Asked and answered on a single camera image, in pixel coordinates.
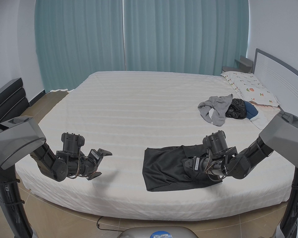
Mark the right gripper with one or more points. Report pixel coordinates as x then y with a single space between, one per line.
194 164

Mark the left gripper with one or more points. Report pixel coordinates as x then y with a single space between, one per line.
89 165

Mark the black T-shirt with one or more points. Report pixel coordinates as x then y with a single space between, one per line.
163 167

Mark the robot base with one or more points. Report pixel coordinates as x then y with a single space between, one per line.
139 233

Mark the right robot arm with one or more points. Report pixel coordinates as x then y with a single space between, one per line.
277 132

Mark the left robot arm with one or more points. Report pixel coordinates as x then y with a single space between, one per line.
18 139

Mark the bed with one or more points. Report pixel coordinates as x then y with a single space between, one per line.
139 104

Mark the grey garment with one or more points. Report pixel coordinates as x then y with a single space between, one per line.
218 104

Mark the black patterned garment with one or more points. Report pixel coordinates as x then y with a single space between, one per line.
236 109

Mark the dark blue garment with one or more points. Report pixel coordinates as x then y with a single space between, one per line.
251 110

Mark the white garment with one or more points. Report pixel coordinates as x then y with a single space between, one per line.
260 122

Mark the white printed pillow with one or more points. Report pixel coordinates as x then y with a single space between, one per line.
249 86

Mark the black chest of drawers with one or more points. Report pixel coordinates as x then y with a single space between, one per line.
11 100

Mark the grey bedside table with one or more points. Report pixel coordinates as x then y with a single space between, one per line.
243 62

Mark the blue-green curtain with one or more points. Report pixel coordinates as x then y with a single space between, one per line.
186 34
81 46

